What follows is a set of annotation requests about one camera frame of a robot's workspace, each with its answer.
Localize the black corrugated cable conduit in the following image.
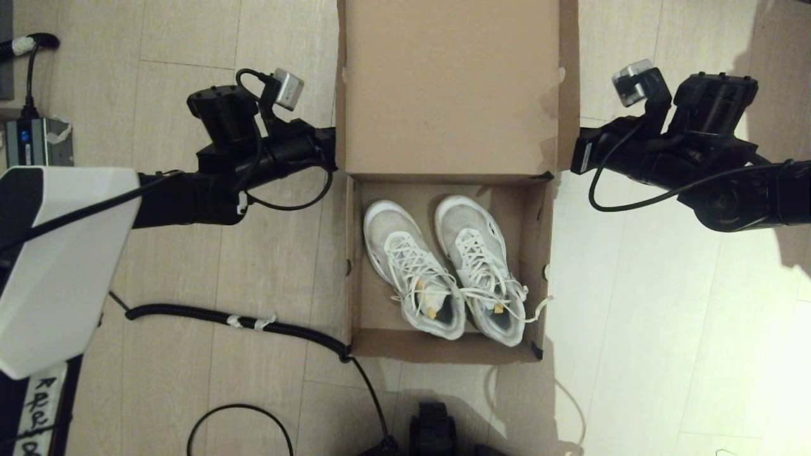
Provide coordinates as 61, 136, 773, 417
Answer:
108, 291, 399, 455

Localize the thin black cable loop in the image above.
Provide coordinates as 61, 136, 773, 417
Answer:
187, 403, 296, 456

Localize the dark grey panel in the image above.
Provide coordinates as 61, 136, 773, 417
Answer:
0, 0, 15, 101

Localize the grey power supply box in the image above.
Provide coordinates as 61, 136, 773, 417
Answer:
6, 117, 75, 167

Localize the brown cardboard shoe box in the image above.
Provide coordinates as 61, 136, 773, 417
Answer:
334, 0, 580, 365

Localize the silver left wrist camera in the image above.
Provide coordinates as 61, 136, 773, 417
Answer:
272, 68, 305, 111

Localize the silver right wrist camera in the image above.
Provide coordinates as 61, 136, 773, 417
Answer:
611, 59, 672, 118

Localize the black power cable white tape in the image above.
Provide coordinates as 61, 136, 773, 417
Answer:
0, 34, 61, 120

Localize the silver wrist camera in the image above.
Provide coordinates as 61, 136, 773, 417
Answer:
272, 68, 305, 111
611, 59, 672, 118

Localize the black robot torso part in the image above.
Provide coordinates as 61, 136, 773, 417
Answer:
409, 400, 458, 456

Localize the white sneaker orange insole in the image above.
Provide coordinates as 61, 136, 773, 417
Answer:
363, 199, 468, 341

